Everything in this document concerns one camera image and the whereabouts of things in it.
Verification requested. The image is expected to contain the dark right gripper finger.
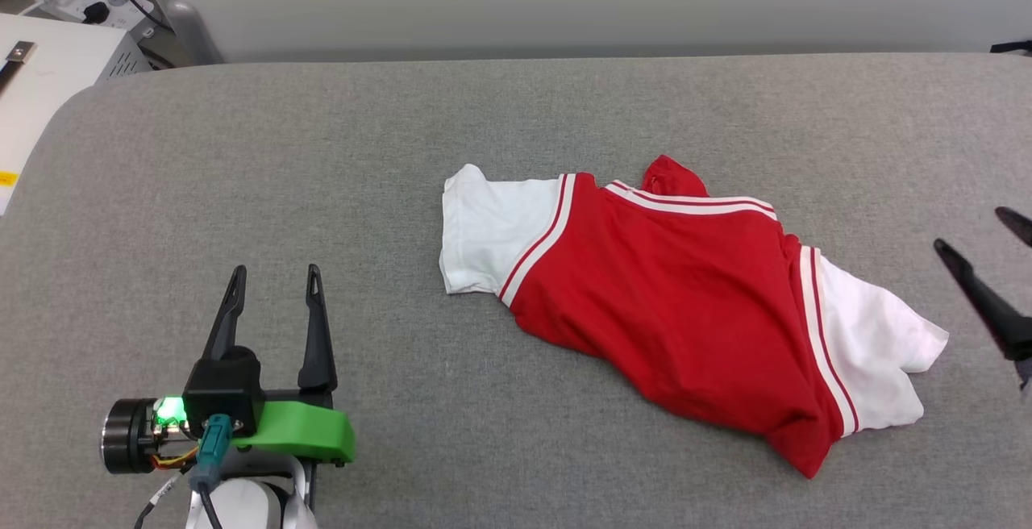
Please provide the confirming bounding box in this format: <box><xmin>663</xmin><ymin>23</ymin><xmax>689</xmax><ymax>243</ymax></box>
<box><xmin>995</xmin><ymin>206</ymin><xmax>1032</xmax><ymax>248</ymax></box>
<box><xmin>933</xmin><ymin>239</ymin><xmax>1032</xmax><ymax>361</ymax></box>

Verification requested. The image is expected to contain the teal left camera connector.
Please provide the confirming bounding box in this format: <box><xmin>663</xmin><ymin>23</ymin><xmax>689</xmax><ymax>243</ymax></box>
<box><xmin>189</xmin><ymin>414</ymin><xmax>235</xmax><ymax>492</ymax></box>

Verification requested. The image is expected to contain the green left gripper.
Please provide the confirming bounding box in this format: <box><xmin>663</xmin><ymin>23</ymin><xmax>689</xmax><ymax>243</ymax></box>
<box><xmin>201</xmin><ymin>264</ymin><xmax>357</xmax><ymax>467</ymax></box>

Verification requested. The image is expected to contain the grey metal frame leg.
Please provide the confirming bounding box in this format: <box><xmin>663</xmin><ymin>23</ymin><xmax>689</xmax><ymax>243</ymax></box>
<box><xmin>127</xmin><ymin>0</ymin><xmax>224</xmax><ymax>67</ymax></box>

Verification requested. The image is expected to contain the red and white shirt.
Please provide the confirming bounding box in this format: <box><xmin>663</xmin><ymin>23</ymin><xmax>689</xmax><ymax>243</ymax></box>
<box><xmin>439</xmin><ymin>155</ymin><xmax>951</xmax><ymax>480</ymax></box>

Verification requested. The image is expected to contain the white metal equipment box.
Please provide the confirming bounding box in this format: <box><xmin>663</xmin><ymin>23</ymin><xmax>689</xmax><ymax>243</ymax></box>
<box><xmin>0</xmin><ymin>13</ymin><xmax>152</xmax><ymax>217</ymax></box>

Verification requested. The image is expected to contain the black strap handle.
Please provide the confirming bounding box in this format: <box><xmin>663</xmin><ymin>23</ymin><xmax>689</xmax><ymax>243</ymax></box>
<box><xmin>0</xmin><ymin>40</ymin><xmax>38</xmax><ymax>99</ymax></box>

